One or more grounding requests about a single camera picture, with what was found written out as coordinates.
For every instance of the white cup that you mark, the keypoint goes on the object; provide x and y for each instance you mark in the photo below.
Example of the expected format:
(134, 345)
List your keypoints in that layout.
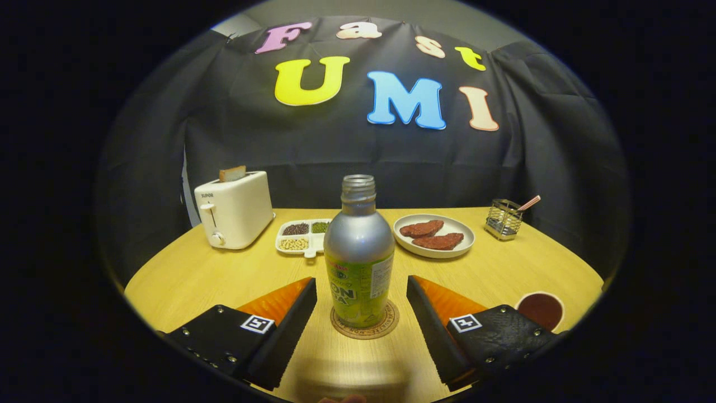
(540, 309)

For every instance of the bread slice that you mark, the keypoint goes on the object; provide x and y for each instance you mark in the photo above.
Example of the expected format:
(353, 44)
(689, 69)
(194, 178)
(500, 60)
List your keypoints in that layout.
(232, 174)

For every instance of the white plate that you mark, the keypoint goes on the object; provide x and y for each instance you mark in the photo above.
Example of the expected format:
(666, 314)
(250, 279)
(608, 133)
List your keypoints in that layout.
(464, 232)

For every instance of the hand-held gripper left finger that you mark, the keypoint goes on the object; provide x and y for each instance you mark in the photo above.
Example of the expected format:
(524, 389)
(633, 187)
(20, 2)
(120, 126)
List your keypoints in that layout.
(291, 330)

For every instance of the white toaster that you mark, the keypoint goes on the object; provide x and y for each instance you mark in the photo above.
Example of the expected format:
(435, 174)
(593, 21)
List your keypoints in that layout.
(240, 215)

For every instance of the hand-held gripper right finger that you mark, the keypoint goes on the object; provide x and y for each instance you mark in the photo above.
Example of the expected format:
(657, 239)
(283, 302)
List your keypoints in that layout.
(433, 330)

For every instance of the white divided bean tray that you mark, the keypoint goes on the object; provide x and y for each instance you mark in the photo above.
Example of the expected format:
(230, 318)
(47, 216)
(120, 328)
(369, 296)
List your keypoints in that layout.
(295, 244)

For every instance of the brown meat piece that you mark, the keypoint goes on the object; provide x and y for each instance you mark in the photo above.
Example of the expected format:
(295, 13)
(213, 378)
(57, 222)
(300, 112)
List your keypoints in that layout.
(420, 228)
(439, 242)

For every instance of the round wooden coaster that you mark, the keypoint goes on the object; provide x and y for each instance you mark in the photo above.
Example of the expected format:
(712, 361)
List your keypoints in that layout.
(387, 328)

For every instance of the silver green juice bottle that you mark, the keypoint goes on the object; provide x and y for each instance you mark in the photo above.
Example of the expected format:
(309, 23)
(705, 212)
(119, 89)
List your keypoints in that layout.
(359, 246)

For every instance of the wooden table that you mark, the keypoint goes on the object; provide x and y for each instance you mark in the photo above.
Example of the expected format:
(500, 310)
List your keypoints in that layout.
(196, 280)

